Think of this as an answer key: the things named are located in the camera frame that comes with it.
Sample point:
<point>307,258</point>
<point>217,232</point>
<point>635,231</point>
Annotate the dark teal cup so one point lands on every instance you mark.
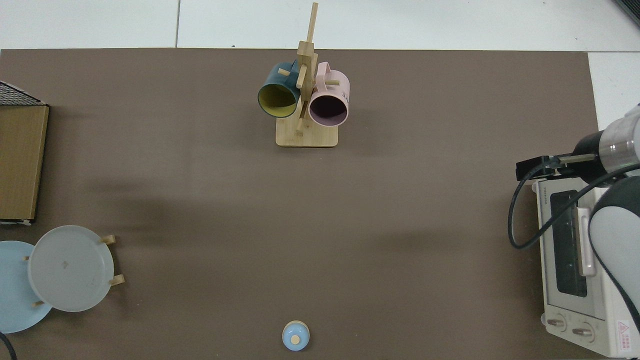
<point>272,77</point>

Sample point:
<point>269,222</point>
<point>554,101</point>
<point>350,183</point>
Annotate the wooden plate rack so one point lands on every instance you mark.
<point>117,280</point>

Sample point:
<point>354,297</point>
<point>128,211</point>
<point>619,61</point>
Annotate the pink cup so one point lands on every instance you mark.
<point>340,87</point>

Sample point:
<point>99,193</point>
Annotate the brown table cloth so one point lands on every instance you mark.
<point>210,210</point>

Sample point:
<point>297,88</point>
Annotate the light blue plate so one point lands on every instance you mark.
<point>15,295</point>

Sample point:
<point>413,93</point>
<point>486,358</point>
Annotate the dark grey panel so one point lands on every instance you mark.
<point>631,9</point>

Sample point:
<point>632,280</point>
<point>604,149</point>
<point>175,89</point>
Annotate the wooden cup stand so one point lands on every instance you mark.
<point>306,136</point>

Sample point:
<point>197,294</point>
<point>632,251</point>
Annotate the pale toaster oven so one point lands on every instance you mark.
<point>565,300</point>

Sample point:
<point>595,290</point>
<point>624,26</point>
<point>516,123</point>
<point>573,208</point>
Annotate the small blue round thing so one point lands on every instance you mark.
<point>295,335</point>

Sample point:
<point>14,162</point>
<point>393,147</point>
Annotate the grey plate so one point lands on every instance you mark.
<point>70,270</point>

